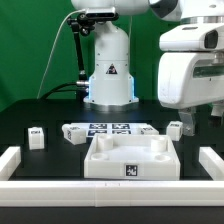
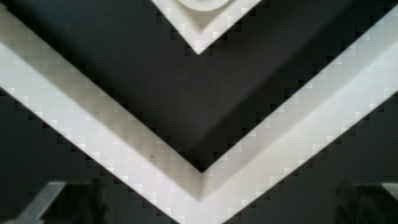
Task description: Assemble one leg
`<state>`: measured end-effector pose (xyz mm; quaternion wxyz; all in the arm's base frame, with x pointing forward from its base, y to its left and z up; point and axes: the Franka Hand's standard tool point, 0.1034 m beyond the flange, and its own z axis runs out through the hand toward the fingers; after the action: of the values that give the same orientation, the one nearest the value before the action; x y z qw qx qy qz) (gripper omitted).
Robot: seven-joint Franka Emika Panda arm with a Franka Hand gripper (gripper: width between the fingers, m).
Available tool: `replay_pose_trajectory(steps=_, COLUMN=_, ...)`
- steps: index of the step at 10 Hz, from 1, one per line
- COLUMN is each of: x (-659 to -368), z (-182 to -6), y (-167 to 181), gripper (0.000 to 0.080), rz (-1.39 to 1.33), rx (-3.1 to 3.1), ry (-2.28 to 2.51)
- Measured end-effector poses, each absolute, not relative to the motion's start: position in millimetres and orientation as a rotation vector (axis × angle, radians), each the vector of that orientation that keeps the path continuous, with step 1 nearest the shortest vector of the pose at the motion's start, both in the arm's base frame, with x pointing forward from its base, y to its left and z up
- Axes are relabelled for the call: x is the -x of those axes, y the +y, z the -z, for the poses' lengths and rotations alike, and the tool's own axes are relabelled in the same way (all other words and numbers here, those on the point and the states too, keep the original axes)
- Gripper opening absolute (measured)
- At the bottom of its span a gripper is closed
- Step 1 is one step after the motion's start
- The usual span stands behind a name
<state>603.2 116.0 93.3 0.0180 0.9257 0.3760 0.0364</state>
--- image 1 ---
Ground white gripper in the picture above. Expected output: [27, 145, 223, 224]
[158, 52, 224, 136]

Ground white square table top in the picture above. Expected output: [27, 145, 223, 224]
[84, 134, 180, 181]

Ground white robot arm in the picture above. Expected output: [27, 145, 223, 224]
[71, 0, 224, 136]

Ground AprilTag marker sheet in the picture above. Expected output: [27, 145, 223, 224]
[72, 123, 146, 137]

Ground white U-shaped fence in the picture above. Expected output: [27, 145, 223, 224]
[0, 146, 224, 207]

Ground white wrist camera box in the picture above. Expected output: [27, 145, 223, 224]
[159, 23, 224, 51]

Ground black base cables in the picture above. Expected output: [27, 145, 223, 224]
[39, 79, 90, 100]

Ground grey camera on mount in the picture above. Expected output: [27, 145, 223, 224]
[85, 7, 118, 21]

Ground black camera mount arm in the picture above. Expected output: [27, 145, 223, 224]
[67, 13, 95, 101]

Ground white camera cable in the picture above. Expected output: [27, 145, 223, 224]
[36, 8, 88, 100]

